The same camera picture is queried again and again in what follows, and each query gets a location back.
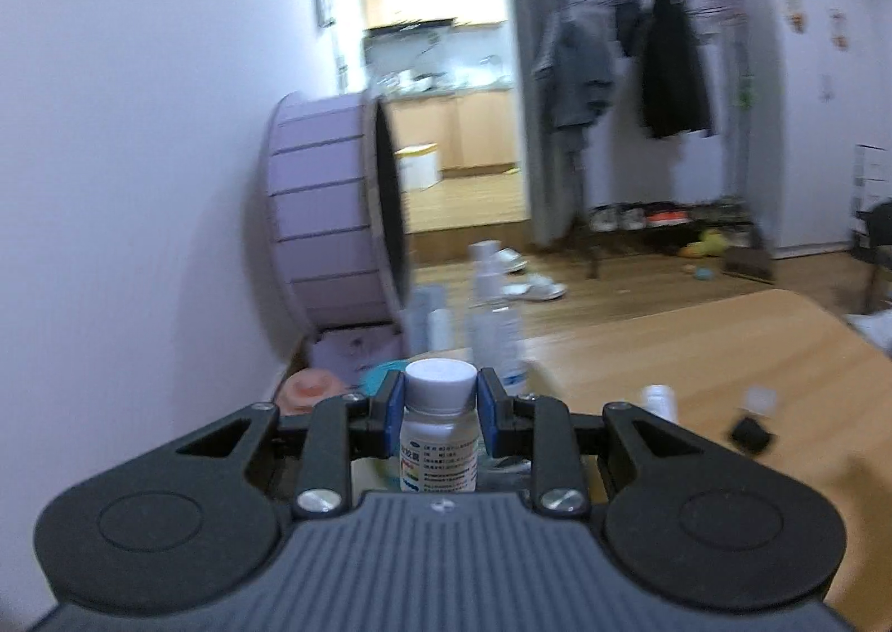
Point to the clear spray bottle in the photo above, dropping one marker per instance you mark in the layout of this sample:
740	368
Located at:
491	332

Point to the orange sneakers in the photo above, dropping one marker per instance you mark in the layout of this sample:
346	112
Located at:
667	215

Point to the brown flat board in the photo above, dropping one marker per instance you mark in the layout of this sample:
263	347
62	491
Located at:
747	266

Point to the small blue ball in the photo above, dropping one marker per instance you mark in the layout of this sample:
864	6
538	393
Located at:
705	273

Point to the white-capped bottle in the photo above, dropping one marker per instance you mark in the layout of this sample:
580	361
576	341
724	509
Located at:
441	329

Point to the black chair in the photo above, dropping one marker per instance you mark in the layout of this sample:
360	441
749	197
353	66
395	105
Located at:
879	235

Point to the dark blue garment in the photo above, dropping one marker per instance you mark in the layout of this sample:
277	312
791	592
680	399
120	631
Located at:
627	22

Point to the grey cushion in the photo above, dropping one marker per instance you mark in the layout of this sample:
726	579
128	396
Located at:
871	332

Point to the range hood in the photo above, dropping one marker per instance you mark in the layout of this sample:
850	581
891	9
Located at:
411	26

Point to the wall sticker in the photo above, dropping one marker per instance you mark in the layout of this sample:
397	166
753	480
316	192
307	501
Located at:
794	10

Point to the small black item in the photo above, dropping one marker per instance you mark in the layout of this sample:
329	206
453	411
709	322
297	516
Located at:
749	433

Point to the white shoes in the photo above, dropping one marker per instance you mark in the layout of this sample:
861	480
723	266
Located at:
617	217

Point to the white bin with yellow lid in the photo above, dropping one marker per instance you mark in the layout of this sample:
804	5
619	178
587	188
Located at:
418	169

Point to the black coat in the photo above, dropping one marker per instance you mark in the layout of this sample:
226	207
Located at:
676	75

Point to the white pill bottle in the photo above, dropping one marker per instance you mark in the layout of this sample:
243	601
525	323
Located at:
439	458

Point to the grey jacket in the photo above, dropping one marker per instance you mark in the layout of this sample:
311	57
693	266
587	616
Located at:
575	75

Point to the blue-capped bottle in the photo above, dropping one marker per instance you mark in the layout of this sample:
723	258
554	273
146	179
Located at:
424	318

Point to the dark shoes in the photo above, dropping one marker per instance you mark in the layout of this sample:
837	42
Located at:
721	212

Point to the wooden desk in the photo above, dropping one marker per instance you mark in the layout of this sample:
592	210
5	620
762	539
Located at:
697	353

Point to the grey trousers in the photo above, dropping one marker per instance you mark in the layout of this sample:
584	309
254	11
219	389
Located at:
568	186

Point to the yellow plush toy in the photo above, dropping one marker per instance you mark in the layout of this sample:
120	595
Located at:
705	243

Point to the white slipper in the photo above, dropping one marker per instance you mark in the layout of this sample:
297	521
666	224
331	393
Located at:
536	289
512	259

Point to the pink round item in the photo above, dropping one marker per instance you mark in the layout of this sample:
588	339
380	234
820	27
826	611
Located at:
310	392

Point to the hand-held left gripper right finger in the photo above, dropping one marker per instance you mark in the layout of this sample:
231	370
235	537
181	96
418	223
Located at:
486	416

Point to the small white bottle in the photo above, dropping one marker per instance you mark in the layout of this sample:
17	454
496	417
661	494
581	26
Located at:
658	401

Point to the purple cat exercise wheel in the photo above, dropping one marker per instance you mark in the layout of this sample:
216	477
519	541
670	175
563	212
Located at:
317	214

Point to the wooden kitchen base cabinets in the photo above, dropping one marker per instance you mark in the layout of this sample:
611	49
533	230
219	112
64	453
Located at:
481	130

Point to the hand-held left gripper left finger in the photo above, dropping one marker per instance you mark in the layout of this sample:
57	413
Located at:
394	409

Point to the white cardboard boxes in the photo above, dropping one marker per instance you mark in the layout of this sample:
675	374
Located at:
871	176

